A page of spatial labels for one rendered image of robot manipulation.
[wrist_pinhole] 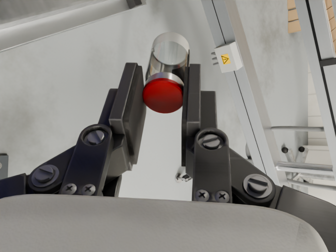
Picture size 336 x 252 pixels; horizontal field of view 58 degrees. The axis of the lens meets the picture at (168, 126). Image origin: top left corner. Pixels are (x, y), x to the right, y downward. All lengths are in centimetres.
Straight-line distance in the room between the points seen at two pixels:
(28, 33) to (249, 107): 118
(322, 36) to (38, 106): 115
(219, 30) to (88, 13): 97
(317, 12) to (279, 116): 171
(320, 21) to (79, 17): 90
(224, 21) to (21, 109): 95
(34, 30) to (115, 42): 116
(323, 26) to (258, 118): 52
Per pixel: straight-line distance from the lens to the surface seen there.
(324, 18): 124
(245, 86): 148
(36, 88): 143
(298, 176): 297
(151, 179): 174
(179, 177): 187
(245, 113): 155
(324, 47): 126
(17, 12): 51
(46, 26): 52
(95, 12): 57
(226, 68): 144
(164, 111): 15
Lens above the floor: 135
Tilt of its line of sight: 49 degrees down
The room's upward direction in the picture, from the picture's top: 88 degrees clockwise
